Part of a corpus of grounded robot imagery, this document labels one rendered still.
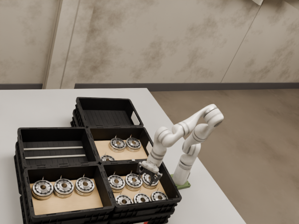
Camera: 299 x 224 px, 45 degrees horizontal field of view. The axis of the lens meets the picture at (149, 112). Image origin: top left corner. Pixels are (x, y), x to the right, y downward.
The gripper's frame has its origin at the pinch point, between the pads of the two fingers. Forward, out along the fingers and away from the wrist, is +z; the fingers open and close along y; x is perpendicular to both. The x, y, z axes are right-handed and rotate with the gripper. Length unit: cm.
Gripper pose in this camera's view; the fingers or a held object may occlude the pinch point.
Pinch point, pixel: (145, 180)
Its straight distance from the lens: 191.1
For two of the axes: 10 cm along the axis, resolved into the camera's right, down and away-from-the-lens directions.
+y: -8.8, -4.6, 1.4
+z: -3.2, 7.7, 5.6
